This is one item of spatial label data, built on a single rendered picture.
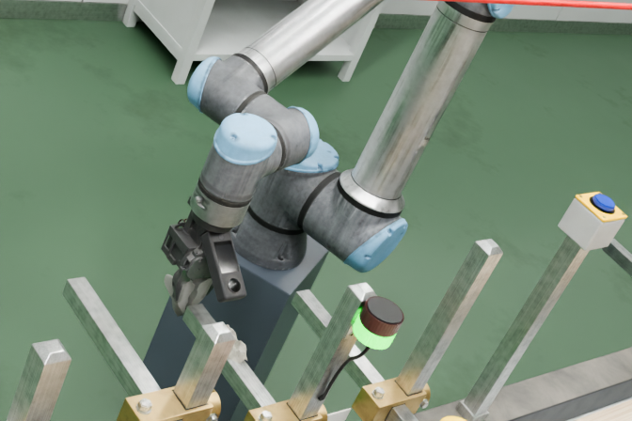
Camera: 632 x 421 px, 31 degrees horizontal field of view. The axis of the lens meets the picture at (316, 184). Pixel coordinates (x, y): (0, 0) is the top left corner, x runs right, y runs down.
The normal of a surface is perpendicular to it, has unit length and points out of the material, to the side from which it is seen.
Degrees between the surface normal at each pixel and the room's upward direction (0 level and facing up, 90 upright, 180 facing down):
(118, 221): 0
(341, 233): 85
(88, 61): 0
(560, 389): 0
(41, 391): 90
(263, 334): 90
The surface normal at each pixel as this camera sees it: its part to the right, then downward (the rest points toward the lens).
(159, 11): -0.75, 0.07
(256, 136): 0.32, -0.76
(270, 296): -0.37, 0.37
